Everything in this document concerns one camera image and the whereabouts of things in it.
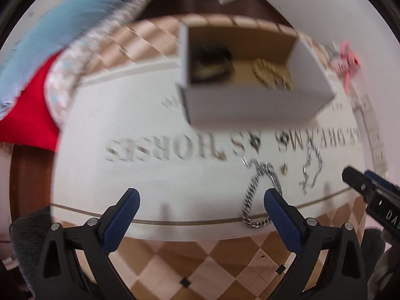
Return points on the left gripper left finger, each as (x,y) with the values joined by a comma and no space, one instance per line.
(74,262)

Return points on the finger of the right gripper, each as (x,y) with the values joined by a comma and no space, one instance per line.
(382,182)
(365,183)

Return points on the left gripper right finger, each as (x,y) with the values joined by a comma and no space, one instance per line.
(328,261)

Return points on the black smart band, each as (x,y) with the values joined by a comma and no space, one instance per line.
(210,64)

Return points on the pink panther plush toy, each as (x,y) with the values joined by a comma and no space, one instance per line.
(345,64)

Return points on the patterned table cloth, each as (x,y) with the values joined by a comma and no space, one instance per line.
(126,128)

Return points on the red blanket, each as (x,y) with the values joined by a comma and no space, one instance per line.
(29,123)

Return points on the white cardboard box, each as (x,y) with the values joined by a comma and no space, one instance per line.
(277,78)

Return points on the checkered mattress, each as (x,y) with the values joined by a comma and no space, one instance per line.
(65,73)

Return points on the light blue duvet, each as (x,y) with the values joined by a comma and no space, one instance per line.
(55,30)

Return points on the white wall socket strip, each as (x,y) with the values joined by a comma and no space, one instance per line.
(371,137)

